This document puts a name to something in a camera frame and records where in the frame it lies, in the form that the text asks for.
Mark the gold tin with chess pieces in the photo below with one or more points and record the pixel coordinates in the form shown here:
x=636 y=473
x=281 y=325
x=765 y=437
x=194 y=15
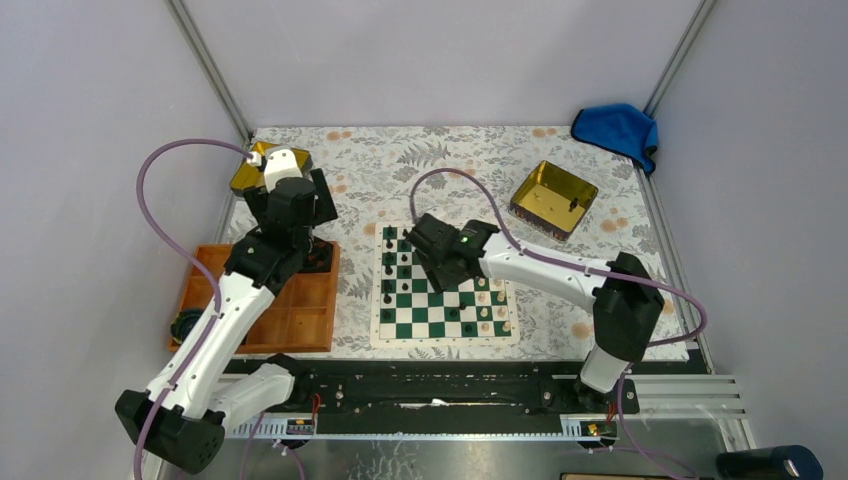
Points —
x=553 y=200

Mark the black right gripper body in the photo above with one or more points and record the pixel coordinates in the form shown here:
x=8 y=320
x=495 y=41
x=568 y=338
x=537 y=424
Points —
x=438 y=275

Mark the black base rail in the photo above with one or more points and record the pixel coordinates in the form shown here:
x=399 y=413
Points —
x=343 y=386

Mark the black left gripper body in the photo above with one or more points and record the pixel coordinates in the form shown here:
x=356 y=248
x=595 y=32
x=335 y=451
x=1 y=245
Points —
x=324 y=210

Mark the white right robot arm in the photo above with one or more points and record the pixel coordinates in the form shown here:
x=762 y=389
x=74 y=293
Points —
x=623 y=301

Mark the floral table mat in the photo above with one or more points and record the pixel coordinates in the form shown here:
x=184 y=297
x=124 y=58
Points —
x=381 y=174

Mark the blue cloth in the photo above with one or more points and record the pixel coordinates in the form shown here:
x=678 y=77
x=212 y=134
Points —
x=621 y=129

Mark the green white chess board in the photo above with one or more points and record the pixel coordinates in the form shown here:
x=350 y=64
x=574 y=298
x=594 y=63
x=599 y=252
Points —
x=407 y=312

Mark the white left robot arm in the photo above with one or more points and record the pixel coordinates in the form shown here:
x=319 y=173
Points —
x=179 y=417

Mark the black cylinder bottom right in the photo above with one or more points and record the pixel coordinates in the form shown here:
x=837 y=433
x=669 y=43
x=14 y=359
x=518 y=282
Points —
x=789 y=462

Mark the empty gold tin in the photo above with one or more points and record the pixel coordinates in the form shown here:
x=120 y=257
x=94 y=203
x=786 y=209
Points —
x=245 y=173

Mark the orange compartment tray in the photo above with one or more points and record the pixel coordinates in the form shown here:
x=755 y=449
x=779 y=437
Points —
x=299 y=320

